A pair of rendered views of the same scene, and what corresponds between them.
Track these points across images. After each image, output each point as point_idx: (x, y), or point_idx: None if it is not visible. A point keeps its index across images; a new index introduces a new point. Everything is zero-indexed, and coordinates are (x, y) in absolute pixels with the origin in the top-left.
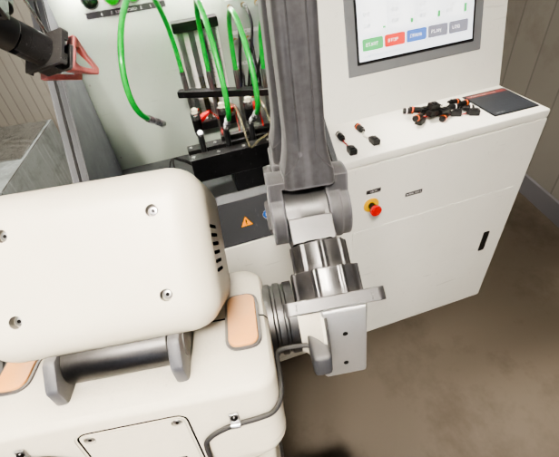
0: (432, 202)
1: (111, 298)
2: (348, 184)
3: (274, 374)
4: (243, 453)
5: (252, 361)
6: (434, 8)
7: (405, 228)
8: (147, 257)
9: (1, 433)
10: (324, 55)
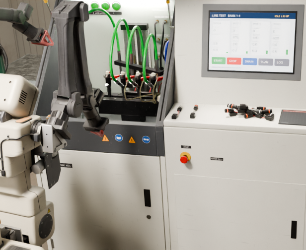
0: (234, 172)
1: None
2: (167, 136)
3: (19, 129)
4: (9, 154)
5: (17, 124)
6: (263, 48)
7: (215, 186)
8: (5, 91)
9: None
10: (187, 60)
